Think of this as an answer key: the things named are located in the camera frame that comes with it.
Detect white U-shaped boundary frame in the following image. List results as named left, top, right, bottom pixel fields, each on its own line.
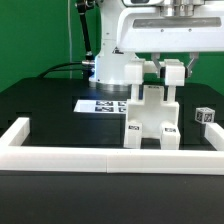
left=0, top=117, right=224, bottom=175

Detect white chair seat part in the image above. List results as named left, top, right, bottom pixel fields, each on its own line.
left=125, top=85, right=179, bottom=139

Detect white chair back part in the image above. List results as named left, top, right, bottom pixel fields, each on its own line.
left=124, top=59, right=185, bottom=101

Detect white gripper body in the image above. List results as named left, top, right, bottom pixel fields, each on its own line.
left=116, top=1, right=224, bottom=53

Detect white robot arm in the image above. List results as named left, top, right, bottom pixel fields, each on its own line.
left=89, top=0, right=224, bottom=91

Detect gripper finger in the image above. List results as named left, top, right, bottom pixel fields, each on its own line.
left=151, top=53, right=164, bottom=78
left=185, top=52, right=199, bottom=78

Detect white marker base plate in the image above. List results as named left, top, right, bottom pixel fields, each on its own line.
left=74, top=100, right=126, bottom=114

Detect right white marker cube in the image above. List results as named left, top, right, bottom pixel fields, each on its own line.
left=195, top=107, right=215, bottom=124

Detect black cables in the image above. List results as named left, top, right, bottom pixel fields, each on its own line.
left=37, top=61, right=91, bottom=79

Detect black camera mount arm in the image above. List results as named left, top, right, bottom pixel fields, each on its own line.
left=75, top=0, right=95, bottom=68

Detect white vertical cable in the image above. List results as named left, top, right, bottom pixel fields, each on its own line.
left=67, top=0, right=74, bottom=80

